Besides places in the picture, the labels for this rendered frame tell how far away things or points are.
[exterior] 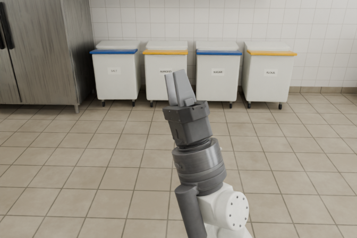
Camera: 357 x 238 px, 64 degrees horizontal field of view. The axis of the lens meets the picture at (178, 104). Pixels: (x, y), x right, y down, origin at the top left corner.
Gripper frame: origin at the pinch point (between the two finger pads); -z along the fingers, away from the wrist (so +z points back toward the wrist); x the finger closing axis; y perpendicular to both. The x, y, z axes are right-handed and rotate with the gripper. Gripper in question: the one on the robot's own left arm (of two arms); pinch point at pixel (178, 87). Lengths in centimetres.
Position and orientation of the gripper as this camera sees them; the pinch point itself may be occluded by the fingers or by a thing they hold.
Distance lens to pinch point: 51.5
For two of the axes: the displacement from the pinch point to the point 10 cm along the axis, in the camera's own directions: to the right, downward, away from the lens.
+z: 2.7, 9.6, 1.1
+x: 3.4, 0.1, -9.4
